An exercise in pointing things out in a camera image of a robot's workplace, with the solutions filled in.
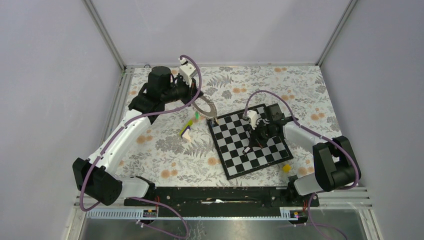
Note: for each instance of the small yellow cube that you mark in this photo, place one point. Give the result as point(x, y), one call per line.
point(286, 168)

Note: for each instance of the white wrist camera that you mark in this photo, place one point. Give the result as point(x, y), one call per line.
point(253, 118)
point(187, 71)

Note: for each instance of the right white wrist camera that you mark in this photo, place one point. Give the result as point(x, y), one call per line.
point(253, 118)

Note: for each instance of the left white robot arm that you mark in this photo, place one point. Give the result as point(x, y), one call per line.
point(96, 177)

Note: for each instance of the white slotted cable duct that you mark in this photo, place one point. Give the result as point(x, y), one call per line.
point(142, 213)

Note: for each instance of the metal keyring disc with rings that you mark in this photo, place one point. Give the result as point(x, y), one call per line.
point(205, 107)

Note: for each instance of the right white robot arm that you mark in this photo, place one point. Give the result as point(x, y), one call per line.
point(334, 162)

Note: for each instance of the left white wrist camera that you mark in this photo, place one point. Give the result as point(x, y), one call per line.
point(187, 71)

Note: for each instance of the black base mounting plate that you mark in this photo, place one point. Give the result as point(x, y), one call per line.
point(199, 200)

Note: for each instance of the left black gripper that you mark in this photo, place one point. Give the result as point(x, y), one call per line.
point(191, 92)

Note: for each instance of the floral patterned table mat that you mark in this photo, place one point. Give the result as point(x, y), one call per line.
point(160, 155)

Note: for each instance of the black key tag with key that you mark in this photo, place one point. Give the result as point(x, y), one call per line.
point(247, 150)

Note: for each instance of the green purple white toy bricks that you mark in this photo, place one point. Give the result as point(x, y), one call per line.
point(185, 132)

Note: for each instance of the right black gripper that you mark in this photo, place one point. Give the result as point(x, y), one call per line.
point(255, 136)

